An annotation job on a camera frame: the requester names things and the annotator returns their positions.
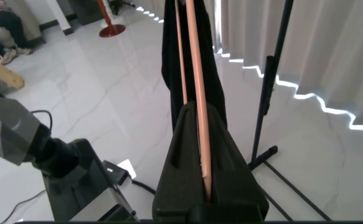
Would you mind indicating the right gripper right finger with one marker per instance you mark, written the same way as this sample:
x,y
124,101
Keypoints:
x,y
231,186

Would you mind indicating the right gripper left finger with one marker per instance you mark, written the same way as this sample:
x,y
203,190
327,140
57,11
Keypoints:
x,y
190,186

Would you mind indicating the pink clothes hanger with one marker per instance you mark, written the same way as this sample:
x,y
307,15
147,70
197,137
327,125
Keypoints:
x,y
200,93

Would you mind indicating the black t-shirt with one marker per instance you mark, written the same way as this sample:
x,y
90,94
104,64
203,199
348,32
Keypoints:
x,y
214,77

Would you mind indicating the black clothes rack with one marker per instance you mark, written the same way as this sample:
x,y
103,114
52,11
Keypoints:
x,y
270,77

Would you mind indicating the white curtain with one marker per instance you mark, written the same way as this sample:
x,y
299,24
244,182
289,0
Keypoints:
x,y
324,46

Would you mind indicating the yellow bag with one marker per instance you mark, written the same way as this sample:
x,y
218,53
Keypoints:
x,y
7,76

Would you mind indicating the person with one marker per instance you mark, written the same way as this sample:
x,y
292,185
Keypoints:
x,y
3,21

